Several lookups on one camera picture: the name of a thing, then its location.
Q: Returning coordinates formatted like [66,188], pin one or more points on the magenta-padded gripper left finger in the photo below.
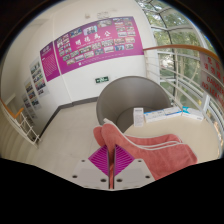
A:
[96,166]

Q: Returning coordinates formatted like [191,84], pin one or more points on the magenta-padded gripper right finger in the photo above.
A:
[128,168]

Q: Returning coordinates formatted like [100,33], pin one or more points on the pink towel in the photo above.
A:
[160,153]

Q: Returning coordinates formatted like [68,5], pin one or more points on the small upright white box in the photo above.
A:
[138,117]

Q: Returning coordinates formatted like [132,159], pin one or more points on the grey tub chair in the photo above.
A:
[133,93]

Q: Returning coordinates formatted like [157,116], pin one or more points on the short white stair railing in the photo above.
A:
[23,126]

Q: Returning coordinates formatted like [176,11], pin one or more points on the white and cyan flat box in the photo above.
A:
[192,114]

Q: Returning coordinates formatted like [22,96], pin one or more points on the green exit sign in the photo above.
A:
[102,79]

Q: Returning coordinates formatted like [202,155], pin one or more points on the narrow magenta text poster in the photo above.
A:
[50,61]

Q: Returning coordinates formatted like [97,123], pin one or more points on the large magenta photo poster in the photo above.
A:
[100,43]

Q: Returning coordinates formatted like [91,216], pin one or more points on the white railing with orange handrail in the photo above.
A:
[173,47]

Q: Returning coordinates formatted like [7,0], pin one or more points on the white photo wall panel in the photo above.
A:
[26,106]
[37,76]
[31,93]

